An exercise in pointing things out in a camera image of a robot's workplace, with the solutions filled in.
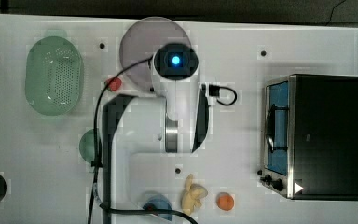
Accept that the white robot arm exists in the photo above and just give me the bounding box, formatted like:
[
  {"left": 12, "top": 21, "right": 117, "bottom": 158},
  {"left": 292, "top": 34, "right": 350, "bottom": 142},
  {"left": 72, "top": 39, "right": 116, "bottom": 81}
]
[{"left": 95, "top": 42, "right": 210, "bottom": 224}]

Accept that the black toaster oven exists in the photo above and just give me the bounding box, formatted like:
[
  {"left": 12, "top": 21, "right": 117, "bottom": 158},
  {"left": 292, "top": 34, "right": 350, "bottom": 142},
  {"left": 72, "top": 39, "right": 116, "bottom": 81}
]
[{"left": 257, "top": 74, "right": 358, "bottom": 201}]

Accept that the red toy strawberry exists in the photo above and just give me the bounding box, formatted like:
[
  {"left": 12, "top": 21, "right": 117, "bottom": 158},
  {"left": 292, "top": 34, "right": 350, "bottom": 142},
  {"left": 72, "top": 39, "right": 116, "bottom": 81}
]
[{"left": 105, "top": 77, "right": 122, "bottom": 91}]

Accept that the lilac round plate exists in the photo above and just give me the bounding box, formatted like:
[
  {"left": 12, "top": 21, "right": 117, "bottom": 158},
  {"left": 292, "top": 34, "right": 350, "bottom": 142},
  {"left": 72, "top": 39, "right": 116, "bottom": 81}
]
[{"left": 119, "top": 17, "right": 191, "bottom": 93}]

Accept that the blue plastic cup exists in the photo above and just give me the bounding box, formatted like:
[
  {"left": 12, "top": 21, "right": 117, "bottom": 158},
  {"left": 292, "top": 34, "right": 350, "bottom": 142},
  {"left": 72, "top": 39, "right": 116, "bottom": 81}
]
[{"left": 143, "top": 194, "right": 172, "bottom": 210}]

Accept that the green measuring cup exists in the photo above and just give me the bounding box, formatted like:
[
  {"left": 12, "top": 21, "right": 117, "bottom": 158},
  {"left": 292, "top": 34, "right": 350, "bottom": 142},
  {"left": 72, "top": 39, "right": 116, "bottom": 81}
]
[{"left": 79, "top": 129, "right": 95, "bottom": 166}]

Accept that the orange toy fruit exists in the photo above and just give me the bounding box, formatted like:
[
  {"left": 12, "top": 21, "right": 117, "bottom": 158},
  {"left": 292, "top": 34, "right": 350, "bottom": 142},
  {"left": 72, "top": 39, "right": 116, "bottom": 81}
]
[{"left": 216, "top": 192, "right": 235, "bottom": 211}]

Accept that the green perforated colander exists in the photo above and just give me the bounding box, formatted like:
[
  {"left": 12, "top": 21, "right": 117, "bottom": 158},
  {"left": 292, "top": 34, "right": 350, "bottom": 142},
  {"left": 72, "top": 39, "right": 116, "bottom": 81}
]
[{"left": 25, "top": 30, "right": 84, "bottom": 116}]

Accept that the black camera with cable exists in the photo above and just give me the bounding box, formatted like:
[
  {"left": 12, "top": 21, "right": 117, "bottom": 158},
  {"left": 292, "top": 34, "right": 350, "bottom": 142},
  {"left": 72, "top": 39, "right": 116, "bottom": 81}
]
[{"left": 201, "top": 84, "right": 238, "bottom": 106}]

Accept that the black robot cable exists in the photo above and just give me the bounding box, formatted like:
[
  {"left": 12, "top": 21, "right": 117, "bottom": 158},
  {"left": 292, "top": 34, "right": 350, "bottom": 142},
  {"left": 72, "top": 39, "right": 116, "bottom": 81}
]
[{"left": 87, "top": 55, "right": 199, "bottom": 224}]

